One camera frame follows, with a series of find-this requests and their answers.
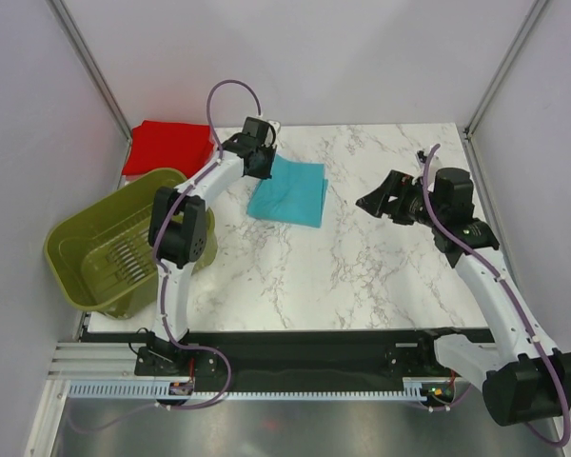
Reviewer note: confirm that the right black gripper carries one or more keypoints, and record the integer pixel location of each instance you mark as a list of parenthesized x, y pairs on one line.
[(377, 202)]

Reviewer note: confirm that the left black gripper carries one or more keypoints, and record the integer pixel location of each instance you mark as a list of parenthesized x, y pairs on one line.
[(269, 150)]

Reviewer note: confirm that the teal t shirt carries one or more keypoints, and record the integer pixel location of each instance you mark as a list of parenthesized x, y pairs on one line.
[(295, 194)]

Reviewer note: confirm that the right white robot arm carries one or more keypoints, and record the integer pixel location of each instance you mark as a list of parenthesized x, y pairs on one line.
[(526, 377)]

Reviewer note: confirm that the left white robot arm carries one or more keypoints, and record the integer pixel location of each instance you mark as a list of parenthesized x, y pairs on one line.
[(178, 228)]

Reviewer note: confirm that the folded red t shirt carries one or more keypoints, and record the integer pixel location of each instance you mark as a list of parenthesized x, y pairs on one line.
[(155, 145)]

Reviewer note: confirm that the olive green plastic basket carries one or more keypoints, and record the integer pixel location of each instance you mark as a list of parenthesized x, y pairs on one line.
[(101, 257)]

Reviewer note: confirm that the right aluminium frame post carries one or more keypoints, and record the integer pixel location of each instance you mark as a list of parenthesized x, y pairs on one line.
[(525, 30)]

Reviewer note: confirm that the aluminium frame post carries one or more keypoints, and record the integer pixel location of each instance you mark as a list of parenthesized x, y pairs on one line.
[(78, 42), (525, 30)]

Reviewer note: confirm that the left aluminium frame post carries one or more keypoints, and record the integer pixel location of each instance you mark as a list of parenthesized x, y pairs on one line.
[(78, 42)]

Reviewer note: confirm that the aluminium rail profile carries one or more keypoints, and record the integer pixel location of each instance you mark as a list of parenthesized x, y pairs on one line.
[(93, 361)]

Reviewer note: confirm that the white slotted cable duct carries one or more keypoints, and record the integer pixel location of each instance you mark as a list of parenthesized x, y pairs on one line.
[(409, 391)]

